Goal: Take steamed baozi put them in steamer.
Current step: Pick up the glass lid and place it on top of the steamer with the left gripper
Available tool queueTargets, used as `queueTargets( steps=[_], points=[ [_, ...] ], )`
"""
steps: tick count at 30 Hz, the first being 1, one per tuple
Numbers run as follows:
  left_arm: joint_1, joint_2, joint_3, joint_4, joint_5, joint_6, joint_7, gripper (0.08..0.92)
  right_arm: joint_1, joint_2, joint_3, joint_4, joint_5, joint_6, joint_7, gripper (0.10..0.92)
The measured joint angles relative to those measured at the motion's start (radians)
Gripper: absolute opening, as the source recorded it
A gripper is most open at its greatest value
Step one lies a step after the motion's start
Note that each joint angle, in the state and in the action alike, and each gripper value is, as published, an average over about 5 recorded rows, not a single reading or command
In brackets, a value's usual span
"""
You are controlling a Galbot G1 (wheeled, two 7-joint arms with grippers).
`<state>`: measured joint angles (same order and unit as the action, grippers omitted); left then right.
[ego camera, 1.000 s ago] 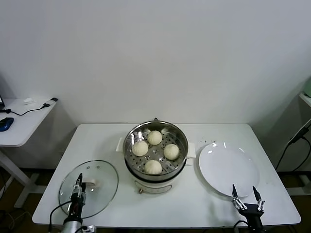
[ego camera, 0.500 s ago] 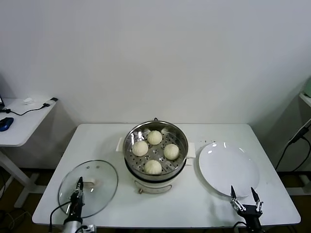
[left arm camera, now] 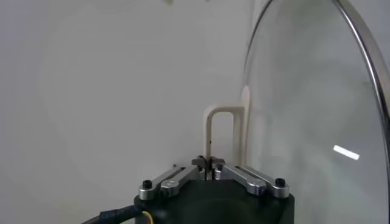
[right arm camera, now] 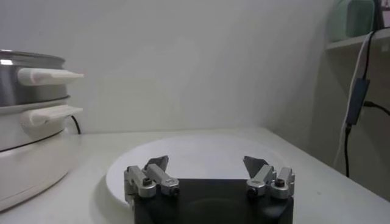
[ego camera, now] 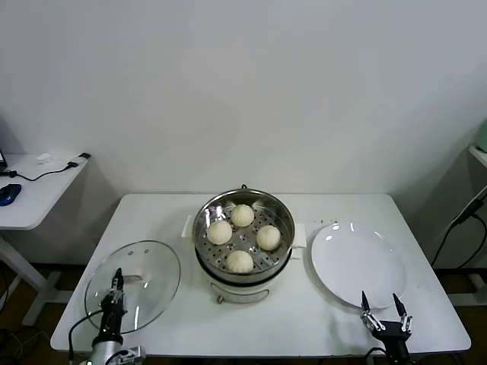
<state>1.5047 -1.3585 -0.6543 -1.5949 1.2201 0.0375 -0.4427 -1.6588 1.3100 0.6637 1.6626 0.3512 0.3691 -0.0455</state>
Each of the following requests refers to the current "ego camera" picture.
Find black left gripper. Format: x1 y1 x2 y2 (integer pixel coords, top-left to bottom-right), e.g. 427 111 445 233
99 268 127 341

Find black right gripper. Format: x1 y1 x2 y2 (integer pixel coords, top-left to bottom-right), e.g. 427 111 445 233
359 290 414 365

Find glass lid with cream handle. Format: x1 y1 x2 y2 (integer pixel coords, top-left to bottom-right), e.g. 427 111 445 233
84 240 182 335

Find white steamed baozi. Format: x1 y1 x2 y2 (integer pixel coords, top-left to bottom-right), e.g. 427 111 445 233
207 220 234 246
231 204 256 228
226 249 255 275
256 224 282 252

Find stainless steel steamer basket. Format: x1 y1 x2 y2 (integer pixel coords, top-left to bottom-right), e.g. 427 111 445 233
182 189 307 277

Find white round plate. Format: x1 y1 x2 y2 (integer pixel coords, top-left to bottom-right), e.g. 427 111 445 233
310 222 409 310

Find white side desk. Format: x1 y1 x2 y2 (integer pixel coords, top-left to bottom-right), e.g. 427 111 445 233
0 151 92 327

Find cream electric cooker base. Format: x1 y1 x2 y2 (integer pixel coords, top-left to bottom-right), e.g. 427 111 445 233
188 227 305 305

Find blue computer mouse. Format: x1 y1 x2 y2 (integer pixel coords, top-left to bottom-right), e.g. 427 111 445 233
0 183 23 207

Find white shelf desk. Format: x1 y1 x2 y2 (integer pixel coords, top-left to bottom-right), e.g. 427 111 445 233
468 144 487 170

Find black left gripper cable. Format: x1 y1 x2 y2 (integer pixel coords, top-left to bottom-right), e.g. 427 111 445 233
68 307 106 362

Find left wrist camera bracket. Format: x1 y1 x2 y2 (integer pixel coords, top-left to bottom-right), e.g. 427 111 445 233
113 344 148 365

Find white desk base frame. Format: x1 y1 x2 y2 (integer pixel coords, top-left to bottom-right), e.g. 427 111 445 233
443 271 487 307

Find thin cables on floor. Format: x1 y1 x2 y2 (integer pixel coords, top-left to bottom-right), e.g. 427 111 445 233
0 327 50 361

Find black cable with connector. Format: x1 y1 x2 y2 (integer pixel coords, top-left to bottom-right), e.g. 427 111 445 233
0 151 91 182

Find black cable with adapter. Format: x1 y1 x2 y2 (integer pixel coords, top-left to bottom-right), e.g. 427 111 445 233
431 188 487 269

